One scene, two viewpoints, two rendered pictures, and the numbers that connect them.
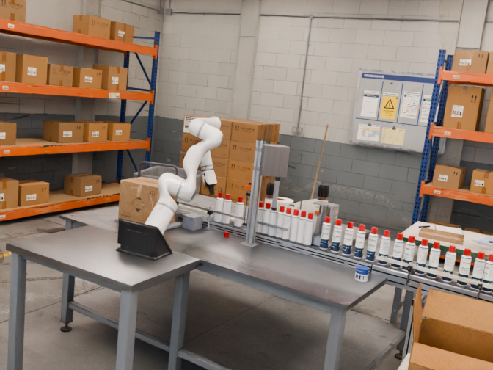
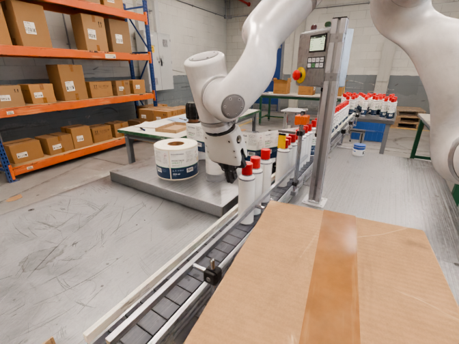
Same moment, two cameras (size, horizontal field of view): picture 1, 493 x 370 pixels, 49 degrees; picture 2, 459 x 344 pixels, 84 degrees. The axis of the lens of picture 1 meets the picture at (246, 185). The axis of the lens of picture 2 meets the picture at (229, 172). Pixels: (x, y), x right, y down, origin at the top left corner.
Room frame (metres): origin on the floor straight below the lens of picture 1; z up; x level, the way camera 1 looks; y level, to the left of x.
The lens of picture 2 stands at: (3.74, 0.88, 1.35)
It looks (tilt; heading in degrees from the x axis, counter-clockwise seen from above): 22 degrees down; 270
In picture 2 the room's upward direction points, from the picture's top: straight up
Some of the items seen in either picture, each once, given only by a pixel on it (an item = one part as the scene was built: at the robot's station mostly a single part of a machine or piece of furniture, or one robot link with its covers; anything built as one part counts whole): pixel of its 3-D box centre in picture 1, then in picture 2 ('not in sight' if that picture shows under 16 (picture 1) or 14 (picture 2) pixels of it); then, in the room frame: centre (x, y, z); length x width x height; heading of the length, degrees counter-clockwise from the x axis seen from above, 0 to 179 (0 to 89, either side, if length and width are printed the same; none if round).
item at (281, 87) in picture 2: not in sight; (281, 85); (2.41, -5.84, 0.97); 0.47 x 0.41 x 0.37; 58
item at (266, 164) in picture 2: (239, 211); (263, 175); (3.61, 0.03, 0.98); 0.05 x 0.05 x 0.20
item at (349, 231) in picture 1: (348, 238); not in sight; (3.19, -0.64, 0.98); 0.05 x 0.05 x 0.20
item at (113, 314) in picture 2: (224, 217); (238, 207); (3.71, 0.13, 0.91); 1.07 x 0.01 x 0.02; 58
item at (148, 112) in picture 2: not in sight; (162, 123); (5.13, -4.34, 0.32); 1.20 x 0.83 x 0.64; 150
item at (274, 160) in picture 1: (272, 160); (321, 59); (3.40, -0.15, 1.38); 0.17 x 0.10 x 0.19; 113
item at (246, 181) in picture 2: (218, 207); (246, 193); (3.69, 0.17, 0.98); 0.05 x 0.05 x 0.20
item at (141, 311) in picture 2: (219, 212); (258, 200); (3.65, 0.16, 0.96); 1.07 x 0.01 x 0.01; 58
